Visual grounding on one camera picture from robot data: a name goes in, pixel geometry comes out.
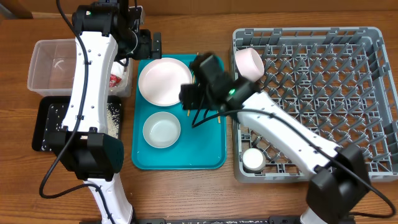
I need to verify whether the large white plate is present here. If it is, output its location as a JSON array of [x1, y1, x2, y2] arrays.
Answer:
[[138, 58, 192, 106]]

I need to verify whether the white napkin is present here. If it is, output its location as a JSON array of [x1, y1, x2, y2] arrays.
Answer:
[[111, 59, 129, 79]]

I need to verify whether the red snack wrapper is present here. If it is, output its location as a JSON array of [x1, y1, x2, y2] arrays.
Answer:
[[109, 74, 122, 88]]

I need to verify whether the grey bowl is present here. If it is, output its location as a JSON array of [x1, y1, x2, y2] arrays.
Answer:
[[142, 111, 181, 149]]

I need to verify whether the white cup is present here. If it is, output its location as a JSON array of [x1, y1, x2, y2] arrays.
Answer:
[[242, 148, 266, 172]]

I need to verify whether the cooked white rice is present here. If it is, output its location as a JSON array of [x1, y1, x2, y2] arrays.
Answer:
[[35, 103, 122, 151]]

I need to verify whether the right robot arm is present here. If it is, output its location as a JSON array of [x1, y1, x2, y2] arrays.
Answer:
[[180, 49, 370, 223]]

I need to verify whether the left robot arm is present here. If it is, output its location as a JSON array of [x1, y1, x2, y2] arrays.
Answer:
[[47, 0, 162, 223]]

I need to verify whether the clear plastic waste bin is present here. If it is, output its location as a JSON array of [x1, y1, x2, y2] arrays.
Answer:
[[27, 32, 133, 98]]

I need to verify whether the black waste tray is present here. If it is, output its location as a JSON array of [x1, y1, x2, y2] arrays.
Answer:
[[32, 96, 123, 151]]

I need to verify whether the grey dishwasher rack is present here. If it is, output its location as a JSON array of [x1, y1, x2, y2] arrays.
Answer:
[[231, 27, 397, 182]]

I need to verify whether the teal serving tray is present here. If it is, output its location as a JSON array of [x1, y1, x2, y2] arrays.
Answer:
[[131, 54, 227, 170]]

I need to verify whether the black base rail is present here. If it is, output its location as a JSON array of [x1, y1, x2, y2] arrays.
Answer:
[[136, 215, 301, 224]]

